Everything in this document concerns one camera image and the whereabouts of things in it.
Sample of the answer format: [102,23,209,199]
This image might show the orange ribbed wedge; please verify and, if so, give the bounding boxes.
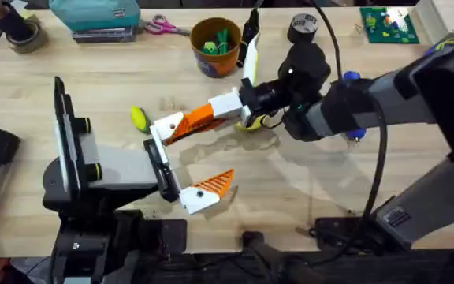
[166,116,201,146]

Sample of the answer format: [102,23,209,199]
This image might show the yellow green toy vegetable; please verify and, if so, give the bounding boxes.
[129,105,151,135]

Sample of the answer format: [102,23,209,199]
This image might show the yellow toy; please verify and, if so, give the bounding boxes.
[233,114,270,133]

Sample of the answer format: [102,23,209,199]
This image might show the right wrist upright plate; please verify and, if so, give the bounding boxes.
[241,6,261,87]

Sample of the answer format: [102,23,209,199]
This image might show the wrist upright plate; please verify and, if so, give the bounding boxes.
[241,6,261,87]
[53,76,83,200]

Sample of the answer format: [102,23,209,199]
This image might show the orange tub with green toys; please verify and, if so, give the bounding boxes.
[189,17,244,79]

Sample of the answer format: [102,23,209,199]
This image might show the left wrist upright plate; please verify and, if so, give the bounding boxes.
[53,76,83,200]

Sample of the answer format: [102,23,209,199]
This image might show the black cylinder with grey top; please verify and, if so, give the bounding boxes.
[287,13,320,45]

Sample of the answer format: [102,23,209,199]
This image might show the pink scissors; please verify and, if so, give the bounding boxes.
[143,14,192,37]

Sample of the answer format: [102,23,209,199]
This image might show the teal soft bag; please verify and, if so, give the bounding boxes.
[47,0,142,33]

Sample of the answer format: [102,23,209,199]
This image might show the green board with blocks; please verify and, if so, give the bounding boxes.
[359,6,421,45]

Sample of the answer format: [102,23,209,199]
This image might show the brown tape roll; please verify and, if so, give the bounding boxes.
[5,14,50,55]

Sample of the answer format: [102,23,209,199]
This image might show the black cylinder tool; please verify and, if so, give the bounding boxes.
[0,0,34,42]

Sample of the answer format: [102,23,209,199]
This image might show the pale wooden box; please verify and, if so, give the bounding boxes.
[411,0,454,36]

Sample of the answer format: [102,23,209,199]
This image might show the thick black cable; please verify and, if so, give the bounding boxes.
[309,0,389,241]

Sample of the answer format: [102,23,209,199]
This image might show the black rail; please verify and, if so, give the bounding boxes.
[132,230,454,284]

